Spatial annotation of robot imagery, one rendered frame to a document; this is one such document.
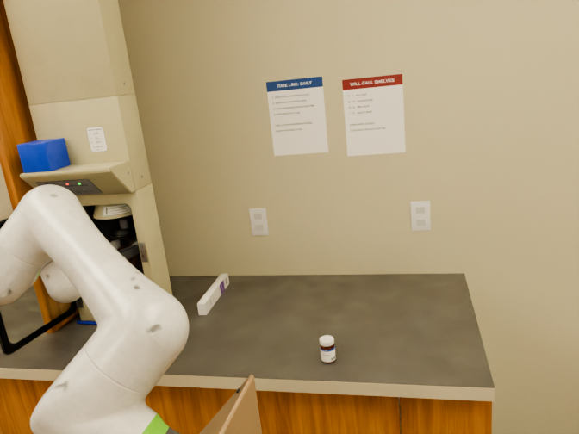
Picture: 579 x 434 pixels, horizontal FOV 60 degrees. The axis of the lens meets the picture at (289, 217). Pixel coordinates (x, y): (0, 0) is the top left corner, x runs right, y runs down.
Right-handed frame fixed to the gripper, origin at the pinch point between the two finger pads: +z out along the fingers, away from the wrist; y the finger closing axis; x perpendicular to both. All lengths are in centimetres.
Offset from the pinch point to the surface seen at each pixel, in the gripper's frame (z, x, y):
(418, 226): 32, 8, -102
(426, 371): -34, 26, -102
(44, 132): -10.6, -42.7, 14.6
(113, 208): -7.6, -15.3, -2.4
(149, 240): -8.0, -3.8, -13.8
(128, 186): -14.0, -24.0, -13.8
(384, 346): -23, 26, -91
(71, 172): -22.1, -30.9, -0.8
